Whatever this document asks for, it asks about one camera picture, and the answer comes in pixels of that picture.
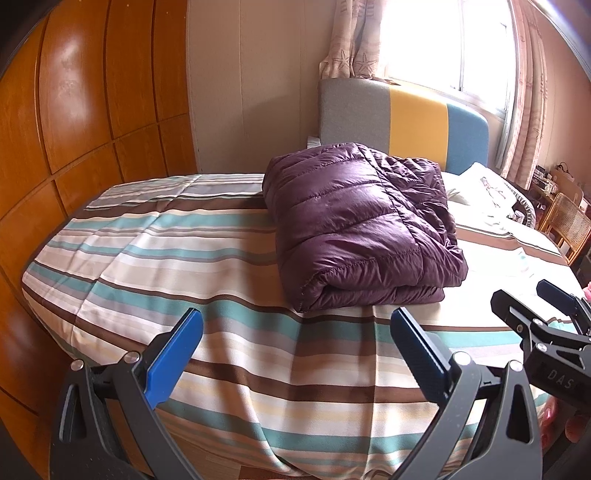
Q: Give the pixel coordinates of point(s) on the purple down jacket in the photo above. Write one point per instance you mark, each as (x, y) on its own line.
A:
(360, 221)

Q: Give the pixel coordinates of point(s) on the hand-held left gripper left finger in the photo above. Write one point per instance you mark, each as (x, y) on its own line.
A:
(171, 357)

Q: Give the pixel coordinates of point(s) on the rattan chair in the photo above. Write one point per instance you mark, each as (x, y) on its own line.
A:
(565, 221)

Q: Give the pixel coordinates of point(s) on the white deer print pillow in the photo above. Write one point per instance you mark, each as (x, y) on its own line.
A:
(480, 189)

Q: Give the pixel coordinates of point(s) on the grey yellow blue sofa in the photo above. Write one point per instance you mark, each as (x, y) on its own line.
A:
(351, 115)

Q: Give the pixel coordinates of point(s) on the cluttered wooden desk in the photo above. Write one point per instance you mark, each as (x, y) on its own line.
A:
(561, 182)

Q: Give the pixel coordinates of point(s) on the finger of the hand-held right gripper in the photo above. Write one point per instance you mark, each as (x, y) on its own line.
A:
(517, 314)
(556, 291)

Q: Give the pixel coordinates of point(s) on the striped bed sheet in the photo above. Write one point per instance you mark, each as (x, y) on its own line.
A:
(184, 277)

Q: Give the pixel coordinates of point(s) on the person's right hand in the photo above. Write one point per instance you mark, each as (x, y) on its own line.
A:
(578, 429)

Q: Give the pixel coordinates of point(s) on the beige star print curtain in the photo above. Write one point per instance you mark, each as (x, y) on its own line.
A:
(355, 41)
(526, 92)

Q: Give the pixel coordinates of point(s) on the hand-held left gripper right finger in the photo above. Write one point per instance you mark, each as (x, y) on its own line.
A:
(420, 353)

